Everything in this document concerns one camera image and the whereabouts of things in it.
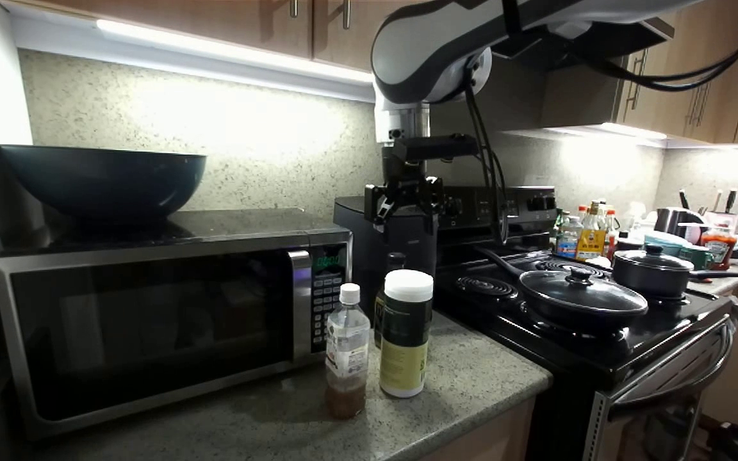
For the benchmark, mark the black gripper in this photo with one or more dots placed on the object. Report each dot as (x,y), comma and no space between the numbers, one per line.
(403,180)

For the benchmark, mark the white-lidded green yellow container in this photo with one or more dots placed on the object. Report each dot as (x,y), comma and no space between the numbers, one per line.
(406,341)

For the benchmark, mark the clear plastic bottle white cap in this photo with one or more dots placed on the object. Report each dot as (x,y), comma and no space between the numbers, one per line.
(347,349)

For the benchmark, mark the blue-labelled bottle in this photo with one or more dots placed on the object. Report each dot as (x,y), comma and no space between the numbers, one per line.
(566,239)

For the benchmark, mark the yellow liquid bottle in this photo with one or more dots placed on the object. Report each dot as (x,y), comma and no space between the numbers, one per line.
(593,233)

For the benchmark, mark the teal container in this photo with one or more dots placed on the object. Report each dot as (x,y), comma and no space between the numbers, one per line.
(671,246)

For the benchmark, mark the black air fryer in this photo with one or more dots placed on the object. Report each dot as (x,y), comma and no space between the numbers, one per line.
(358,246)

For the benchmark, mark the black pan with glass lid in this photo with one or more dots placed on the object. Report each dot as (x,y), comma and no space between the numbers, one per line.
(581,296)

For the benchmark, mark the under-cabinet light strip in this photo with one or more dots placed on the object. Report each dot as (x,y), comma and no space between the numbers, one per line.
(232,52)

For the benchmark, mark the wooden base cabinet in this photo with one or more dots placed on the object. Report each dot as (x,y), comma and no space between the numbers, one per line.
(488,437)

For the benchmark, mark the black pot with lid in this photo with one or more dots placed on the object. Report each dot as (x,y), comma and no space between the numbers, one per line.
(652,271)

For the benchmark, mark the black electric stove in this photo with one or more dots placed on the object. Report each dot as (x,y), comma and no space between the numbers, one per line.
(633,341)

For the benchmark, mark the stainless steel microwave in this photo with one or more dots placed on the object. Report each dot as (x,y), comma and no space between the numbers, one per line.
(147,324)

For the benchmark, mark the dark blue bowl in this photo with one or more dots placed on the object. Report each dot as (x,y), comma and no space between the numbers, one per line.
(101,183)

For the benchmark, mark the red jar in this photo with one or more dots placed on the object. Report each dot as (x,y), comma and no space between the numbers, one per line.
(718,252)

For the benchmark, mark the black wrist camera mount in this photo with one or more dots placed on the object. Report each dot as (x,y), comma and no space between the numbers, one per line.
(435,147)

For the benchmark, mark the wooden corner wall cabinet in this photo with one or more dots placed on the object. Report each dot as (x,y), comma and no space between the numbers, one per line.
(702,93)

